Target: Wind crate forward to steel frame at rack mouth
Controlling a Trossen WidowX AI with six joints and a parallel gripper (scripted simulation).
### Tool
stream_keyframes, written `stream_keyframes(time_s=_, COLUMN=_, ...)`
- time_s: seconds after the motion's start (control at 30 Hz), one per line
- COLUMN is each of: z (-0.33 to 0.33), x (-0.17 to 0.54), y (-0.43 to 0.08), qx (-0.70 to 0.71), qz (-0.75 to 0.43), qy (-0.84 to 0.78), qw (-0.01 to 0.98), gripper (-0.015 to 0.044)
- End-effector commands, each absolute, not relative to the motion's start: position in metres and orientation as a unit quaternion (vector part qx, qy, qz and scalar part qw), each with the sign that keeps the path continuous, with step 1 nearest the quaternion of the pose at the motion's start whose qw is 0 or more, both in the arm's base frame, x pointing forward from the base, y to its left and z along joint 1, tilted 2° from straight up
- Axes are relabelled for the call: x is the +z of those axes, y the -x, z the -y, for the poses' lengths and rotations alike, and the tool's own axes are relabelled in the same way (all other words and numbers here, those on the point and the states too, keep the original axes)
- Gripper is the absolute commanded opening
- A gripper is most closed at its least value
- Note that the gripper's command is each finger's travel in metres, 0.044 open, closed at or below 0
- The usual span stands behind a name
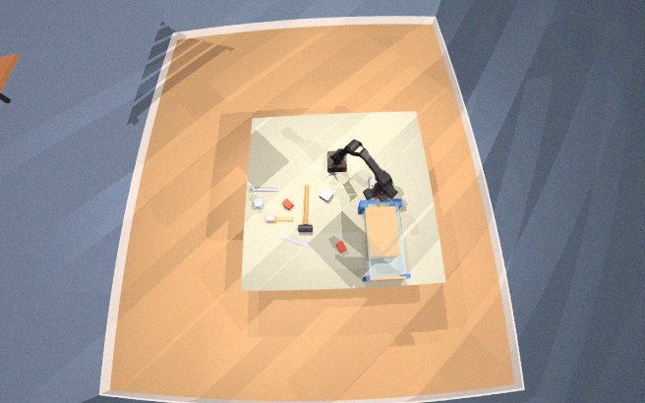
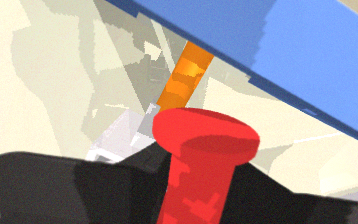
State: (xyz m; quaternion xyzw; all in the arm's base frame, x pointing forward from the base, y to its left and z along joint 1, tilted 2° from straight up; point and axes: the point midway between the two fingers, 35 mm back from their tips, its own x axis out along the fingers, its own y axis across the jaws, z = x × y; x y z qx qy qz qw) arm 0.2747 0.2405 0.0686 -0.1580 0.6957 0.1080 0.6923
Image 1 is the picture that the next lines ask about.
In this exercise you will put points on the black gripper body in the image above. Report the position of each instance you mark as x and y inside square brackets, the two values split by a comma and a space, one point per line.
[370, 193]

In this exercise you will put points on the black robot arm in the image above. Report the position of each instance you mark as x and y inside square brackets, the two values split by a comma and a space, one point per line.
[383, 178]

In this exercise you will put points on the black mallet with wooden handle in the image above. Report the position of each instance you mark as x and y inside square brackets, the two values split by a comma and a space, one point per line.
[306, 227]

